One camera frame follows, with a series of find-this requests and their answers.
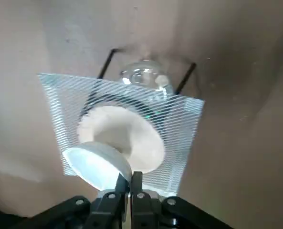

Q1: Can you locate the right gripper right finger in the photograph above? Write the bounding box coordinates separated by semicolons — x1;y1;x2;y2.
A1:
131;170;232;229

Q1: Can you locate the black metal tripod stand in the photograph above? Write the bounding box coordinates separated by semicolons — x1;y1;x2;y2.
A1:
80;48;202;125

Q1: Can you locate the white porcelain crucible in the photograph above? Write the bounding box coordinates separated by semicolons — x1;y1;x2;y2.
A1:
62;140;134;191

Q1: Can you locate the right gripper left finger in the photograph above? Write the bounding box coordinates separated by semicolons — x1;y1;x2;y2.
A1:
24;172;131;229

